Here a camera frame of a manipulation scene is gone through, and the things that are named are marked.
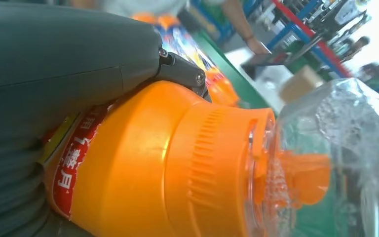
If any orange detergent bottle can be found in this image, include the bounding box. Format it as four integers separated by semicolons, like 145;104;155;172
132;12;240;107
42;78;379;237

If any dark tablet with stand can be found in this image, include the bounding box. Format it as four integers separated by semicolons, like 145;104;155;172
240;52;292;80

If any white table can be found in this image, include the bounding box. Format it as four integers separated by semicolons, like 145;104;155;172
224;45;295;114

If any green table mat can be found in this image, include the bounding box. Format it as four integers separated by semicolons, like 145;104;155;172
192;31;277;115

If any brown cardboard box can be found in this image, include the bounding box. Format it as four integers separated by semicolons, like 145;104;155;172
278;65;325;104

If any blue and red shelf rack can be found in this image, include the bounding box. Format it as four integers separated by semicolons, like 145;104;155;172
189;0;379;102

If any person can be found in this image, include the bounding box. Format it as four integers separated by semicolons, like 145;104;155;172
70;0;270;55

